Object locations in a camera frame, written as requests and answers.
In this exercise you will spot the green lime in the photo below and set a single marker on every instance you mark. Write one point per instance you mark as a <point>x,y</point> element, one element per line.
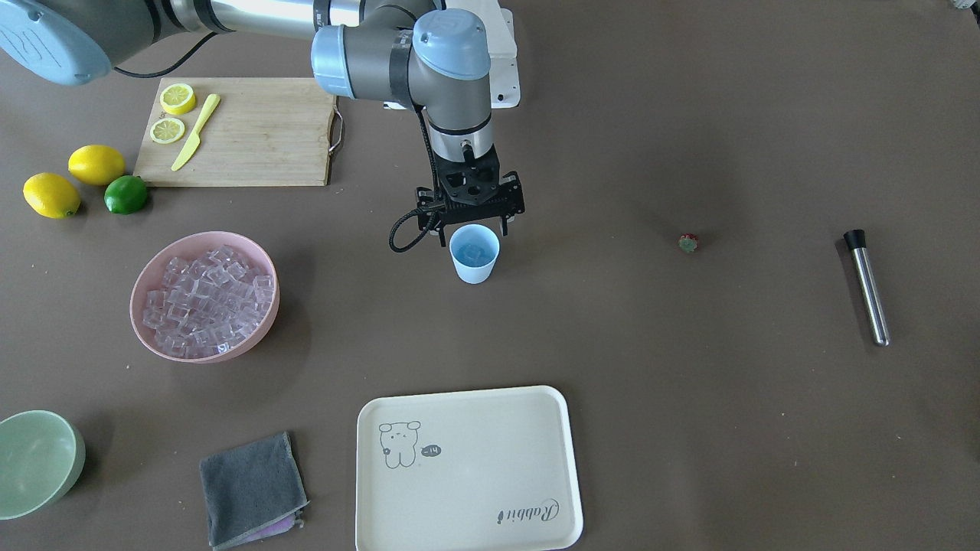
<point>126,195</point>

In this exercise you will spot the red strawberry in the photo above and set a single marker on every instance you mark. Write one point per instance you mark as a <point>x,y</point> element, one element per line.
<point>688,242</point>

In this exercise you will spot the light blue plastic cup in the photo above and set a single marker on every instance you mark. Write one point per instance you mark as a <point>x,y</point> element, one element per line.
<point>474,249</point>

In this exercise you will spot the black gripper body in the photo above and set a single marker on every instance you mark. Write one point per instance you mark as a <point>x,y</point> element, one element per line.
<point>514,186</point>

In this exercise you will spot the yellow plastic knife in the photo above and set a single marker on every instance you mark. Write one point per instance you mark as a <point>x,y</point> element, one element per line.
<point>193,140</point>

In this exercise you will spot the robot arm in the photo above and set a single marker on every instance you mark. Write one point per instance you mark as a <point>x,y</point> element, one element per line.
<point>448,61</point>

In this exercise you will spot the lemon half upper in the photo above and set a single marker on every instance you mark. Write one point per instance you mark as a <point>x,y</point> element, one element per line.
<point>177,99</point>

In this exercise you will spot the lemon half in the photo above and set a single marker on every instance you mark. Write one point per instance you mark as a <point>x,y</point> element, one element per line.
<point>177,99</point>
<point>167,130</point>

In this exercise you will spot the whole yellow lemon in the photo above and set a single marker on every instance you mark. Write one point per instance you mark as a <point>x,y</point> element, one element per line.
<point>51,195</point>
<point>97,165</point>

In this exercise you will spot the mint green bowl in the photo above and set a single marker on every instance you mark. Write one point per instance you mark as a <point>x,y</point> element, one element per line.
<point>42,456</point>

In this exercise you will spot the lemon half lower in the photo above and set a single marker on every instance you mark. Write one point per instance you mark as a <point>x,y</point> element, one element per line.
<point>167,130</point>

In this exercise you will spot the grey folded cloth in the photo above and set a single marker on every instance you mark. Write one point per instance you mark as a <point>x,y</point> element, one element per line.
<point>252,492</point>

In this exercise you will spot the pink bowl of ice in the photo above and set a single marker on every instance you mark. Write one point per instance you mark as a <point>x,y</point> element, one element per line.
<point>205,298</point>

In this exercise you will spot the wooden cutting board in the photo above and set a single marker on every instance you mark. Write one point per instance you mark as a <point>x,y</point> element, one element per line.
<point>265,131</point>

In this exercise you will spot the cream rabbit tray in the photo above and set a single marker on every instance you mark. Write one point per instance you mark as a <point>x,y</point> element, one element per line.
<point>467,470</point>

